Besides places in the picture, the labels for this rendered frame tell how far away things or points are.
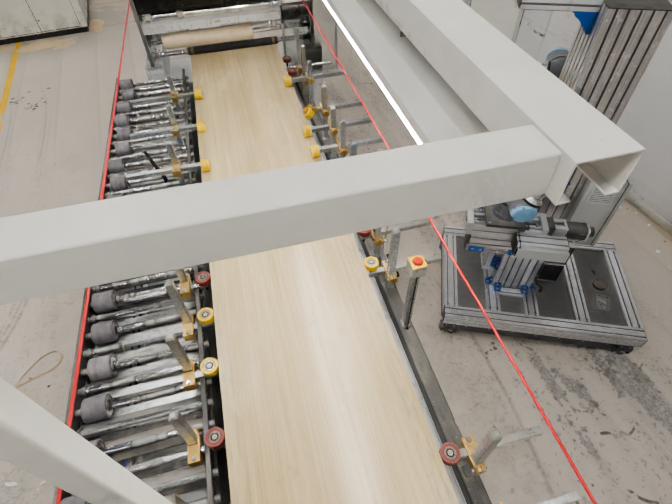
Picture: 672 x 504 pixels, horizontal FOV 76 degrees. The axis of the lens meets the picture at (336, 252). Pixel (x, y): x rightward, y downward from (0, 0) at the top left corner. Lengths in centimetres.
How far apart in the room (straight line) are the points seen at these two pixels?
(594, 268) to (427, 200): 330
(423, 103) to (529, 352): 277
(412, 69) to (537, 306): 266
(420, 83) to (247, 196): 39
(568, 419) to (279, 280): 196
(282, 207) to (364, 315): 181
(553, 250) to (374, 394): 125
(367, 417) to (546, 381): 162
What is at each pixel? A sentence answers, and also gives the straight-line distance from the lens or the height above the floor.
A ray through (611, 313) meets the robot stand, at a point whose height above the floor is 21.
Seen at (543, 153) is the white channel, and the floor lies 246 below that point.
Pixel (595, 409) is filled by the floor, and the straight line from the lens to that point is 328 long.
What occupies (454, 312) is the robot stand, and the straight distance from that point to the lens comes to 303.
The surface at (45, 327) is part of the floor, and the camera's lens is 383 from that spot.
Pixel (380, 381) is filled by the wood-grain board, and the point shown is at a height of 90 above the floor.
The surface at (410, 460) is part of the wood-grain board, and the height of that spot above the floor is 90.
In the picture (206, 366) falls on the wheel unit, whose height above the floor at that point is 90.
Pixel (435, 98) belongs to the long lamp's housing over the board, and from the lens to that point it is 64.
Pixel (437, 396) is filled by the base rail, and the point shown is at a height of 70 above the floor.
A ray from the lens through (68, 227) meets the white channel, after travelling 39.
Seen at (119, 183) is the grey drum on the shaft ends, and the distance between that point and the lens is 327.
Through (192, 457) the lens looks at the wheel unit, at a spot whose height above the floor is 84.
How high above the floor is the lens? 269
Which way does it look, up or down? 49 degrees down
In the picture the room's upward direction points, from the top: 2 degrees counter-clockwise
